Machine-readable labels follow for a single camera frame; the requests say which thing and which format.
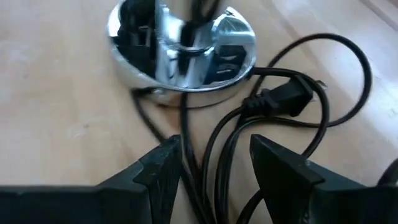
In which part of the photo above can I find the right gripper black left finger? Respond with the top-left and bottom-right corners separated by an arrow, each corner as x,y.
0,134 -> 183,224

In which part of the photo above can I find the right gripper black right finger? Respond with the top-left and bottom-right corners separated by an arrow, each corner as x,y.
249,134 -> 398,224

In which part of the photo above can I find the black lamp power cord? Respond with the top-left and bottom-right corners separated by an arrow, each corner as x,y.
130,32 -> 373,224

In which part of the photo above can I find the chrome lamp base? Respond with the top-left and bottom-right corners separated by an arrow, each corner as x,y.
106,0 -> 257,107

